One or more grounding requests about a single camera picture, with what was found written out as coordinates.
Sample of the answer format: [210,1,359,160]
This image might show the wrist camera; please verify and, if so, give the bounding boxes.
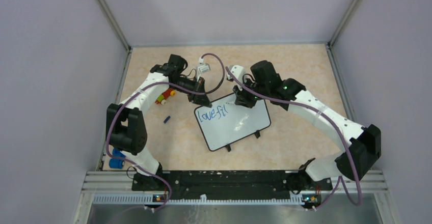
[225,65,246,91]
[196,57,211,80]

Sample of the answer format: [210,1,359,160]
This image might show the colourful toy brick car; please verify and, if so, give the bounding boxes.
[155,88,176,105]

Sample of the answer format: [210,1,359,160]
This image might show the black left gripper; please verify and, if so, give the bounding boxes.
[171,76,212,108]

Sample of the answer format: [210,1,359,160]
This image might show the white slotted cable duct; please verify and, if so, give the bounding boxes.
[93,193,305,205]

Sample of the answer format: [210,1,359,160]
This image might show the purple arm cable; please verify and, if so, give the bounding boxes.
[225,66,364,210]
[105,52,226,213]

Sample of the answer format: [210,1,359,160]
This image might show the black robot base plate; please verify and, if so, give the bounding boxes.
[132,170,333,193]

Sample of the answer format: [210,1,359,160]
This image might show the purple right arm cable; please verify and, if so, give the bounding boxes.
[225,66,364,210]

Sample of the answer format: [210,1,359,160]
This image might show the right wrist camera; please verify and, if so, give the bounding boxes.
[225,65,246,91]

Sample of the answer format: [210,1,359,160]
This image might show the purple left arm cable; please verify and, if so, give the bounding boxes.
[105,52,226,213]

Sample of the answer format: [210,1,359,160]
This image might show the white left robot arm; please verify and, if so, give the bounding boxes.
[106,54,212,190]

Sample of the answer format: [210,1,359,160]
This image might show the aluminium frame rails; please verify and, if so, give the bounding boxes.
[96,0,400,223]

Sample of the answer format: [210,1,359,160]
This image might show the blue marker cap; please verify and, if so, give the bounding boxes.
[164,116,171,124]

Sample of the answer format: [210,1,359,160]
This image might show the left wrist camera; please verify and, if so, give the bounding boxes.
[196,57,211,80]

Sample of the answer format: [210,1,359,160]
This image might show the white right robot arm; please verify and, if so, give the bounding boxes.
[225,60,381,189]

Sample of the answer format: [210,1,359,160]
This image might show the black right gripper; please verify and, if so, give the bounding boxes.
[233,76,269,109]

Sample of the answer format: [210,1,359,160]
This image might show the black framed whiteboard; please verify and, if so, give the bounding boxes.
[194,93,271,152]

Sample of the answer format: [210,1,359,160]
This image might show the blue toy car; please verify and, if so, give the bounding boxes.
[109,149,125,170]

